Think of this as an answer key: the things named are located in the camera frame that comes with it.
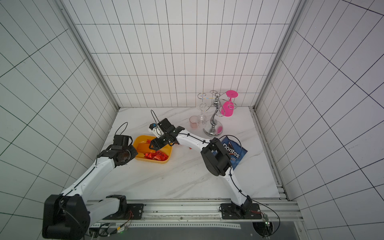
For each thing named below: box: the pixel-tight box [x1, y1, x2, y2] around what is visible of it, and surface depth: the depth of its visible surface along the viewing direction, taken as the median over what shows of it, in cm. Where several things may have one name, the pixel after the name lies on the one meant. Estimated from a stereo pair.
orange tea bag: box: [137, 143, 156, 154], surface depth 92 cm
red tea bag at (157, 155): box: [144, 150, 169, 161], surface depth 91 cm
